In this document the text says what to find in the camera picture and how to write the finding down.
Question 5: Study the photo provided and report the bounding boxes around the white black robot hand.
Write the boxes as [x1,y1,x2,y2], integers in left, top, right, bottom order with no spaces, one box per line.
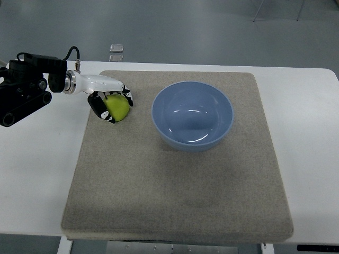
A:
[64,70,133,123]

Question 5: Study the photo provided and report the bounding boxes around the green pear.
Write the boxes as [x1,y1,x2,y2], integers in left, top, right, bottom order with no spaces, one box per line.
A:
[103,94,130,122]

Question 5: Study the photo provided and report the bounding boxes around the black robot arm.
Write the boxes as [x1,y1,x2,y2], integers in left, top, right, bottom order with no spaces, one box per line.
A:
[1,47,74,127]

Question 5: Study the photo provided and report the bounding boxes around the blue bowl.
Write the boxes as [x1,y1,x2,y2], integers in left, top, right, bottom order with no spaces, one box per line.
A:
[151,81,235,152]

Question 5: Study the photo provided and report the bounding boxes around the lower metal floor plate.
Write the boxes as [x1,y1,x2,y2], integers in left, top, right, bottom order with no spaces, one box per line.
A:
[109,54,123,62]

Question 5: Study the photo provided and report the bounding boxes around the metal floor plate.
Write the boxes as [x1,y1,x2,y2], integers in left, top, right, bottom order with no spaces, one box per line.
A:
[109,54,123,62]
[110,44,124,53]

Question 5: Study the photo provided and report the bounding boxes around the upper metal floor plate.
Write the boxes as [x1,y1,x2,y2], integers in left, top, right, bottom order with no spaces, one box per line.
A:
[110,44,124,53]

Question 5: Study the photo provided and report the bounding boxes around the grey felt mat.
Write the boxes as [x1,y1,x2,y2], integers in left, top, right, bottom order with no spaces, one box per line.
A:
[61,70,293,244]

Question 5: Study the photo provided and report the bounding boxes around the metal chair legs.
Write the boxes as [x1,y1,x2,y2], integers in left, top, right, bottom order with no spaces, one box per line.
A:
[252,0,306,22]

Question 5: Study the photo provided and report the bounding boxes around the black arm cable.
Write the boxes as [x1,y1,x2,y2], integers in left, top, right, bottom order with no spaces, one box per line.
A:
[16,46,82,74]

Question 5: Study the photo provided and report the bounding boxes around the white table frame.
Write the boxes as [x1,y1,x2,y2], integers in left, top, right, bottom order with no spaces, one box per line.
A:
[57,234,276,254]

